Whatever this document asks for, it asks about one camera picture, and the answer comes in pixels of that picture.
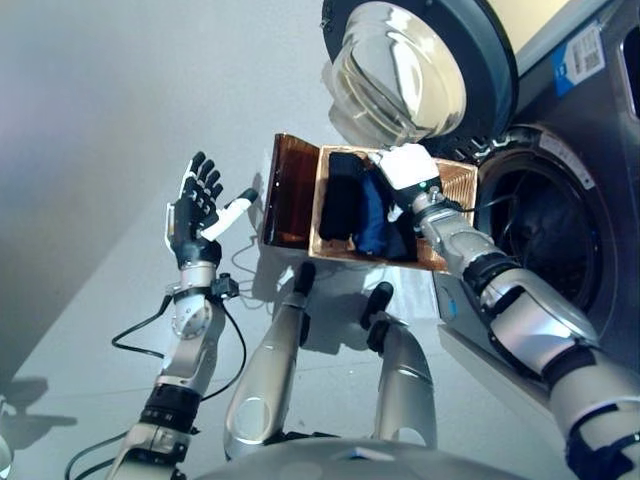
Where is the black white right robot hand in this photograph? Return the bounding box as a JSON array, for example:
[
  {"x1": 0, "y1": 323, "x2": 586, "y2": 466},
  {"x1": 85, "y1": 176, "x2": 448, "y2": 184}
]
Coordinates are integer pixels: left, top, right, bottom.
[{"x1": 370, "y1": 143, "x2": 443, "y2": 225}]

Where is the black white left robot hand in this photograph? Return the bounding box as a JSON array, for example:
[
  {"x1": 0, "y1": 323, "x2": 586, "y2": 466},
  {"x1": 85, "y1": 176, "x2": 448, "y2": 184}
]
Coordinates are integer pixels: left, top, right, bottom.
[{"x1": 164, "y1": 151, "x2": 259, "y2": 270}]

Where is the blue garment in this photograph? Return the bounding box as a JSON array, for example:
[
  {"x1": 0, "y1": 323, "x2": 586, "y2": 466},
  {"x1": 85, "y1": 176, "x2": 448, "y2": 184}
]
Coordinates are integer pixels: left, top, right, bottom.
[{"x1": 354, "y1": 172, "x2": 396, "y2": 254}]

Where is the black garment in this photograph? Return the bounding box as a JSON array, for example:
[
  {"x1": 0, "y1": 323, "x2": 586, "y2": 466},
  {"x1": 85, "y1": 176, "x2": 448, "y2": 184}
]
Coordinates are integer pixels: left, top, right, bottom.
[
  {"x1": 382, "y1": 199, "x2": 419, "y2": 261},
  {"x1": 318, "y1": 152, "x2": 364, "y2": 241}
]

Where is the round glass washing machine door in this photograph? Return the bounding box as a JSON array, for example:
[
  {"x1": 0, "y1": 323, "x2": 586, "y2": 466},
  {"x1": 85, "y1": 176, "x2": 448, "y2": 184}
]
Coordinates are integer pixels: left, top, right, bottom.
[{"x1": 319, "y1": 0, "x2": 519, "y2": 151}]

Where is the grey front-load washing machine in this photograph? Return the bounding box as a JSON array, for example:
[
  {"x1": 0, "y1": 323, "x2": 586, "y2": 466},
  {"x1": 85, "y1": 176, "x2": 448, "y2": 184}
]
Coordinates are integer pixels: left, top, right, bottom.
[{"x1": 434, "y1": 0, "x2": 640, "y2": 401}]

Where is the white machine plinth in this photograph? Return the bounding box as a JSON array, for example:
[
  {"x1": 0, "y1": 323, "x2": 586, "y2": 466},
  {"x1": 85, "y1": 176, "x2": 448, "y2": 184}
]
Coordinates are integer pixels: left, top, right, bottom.
[{"x1": 437, "y1": 324, "x2": 566, "y2": 416}]

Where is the woven wicker basket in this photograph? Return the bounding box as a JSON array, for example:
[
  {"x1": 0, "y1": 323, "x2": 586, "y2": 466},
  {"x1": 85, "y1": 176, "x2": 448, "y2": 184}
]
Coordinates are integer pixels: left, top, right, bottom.
[{"x1": 307, "y1": 144, "x2": 479, "y2": 274}]

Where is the silver door hinge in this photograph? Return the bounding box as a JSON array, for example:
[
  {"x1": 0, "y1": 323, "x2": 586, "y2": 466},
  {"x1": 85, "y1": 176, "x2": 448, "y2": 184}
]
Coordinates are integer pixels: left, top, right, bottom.
[{"x1": 452, "y1": 134, "x2": 506, "y2": 161}]

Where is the silver left robot leg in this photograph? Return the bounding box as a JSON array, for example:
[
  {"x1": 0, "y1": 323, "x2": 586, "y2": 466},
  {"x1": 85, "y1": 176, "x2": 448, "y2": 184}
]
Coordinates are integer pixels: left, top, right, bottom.
[{"x1": 222, "y1": 262, "x2": 316, "y2": 461}]

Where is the silver robot leg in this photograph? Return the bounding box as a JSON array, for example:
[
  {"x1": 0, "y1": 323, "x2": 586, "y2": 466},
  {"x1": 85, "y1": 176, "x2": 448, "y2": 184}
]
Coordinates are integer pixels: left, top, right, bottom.
[
  {"x1": 362, "y1": 282, "x2": 439, "y2": 449},
  {"x1": 222, "y1": 262, "x2": 316, "y2": 461}
]

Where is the blue white energy label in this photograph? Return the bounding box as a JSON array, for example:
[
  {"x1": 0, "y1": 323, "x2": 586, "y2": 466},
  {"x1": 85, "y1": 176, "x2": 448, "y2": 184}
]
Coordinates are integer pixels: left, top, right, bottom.
[{"x1": 552, "y1": 22, "x2": 609, "y2": 96}]

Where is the silver right robot leg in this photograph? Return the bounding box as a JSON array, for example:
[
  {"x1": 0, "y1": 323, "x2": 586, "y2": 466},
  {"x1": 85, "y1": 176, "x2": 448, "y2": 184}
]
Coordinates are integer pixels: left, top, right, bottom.
[{"x1": 362, "y1": 282, "x2": 439, "y2": 449}]

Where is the grey robot torso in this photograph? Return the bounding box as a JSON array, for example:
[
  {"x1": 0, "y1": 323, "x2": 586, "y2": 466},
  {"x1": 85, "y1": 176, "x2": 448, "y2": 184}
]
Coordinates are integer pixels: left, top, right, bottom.
[{"x1": 194, "y1": 437, "x2": 576, "y2": 480}]

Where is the thin white floor cable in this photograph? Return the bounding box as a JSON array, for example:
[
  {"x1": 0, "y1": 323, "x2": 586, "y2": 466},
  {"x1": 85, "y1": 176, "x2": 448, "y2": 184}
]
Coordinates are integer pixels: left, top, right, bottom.
[{"x1": 232, "y1": 234, "x2": 281, "y2": 311}]

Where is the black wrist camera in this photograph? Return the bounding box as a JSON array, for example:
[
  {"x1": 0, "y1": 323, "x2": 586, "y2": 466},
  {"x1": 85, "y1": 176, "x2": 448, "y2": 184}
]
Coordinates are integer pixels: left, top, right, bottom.
[{"x1": 212, "y1": 272, "x2": 241, "y2": 299}]

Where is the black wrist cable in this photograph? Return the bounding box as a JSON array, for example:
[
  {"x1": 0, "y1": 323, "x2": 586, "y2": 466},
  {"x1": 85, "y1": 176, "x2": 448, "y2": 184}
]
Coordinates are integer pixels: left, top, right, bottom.
[{"x1": 112, "y1": 294, "x2": 249, "y2": 401}]

